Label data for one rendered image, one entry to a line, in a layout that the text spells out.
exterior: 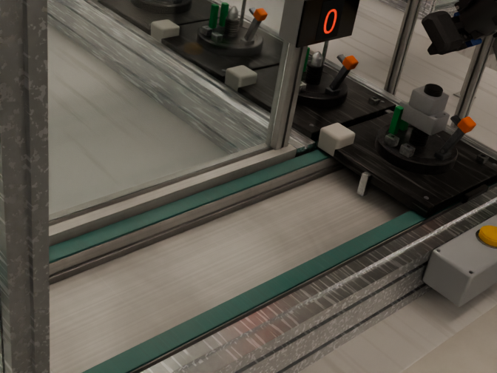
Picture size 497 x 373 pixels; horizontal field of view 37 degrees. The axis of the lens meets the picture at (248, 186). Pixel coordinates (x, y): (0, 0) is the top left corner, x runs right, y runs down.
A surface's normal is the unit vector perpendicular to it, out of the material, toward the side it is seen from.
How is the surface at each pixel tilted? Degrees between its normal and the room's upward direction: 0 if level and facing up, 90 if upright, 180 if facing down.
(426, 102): 90
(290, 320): 0
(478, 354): 0
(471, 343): 0
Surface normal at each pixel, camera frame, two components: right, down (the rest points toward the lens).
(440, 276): -0.74, 0.28
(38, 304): 0.66, 0.49
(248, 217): 0.14, -0.83
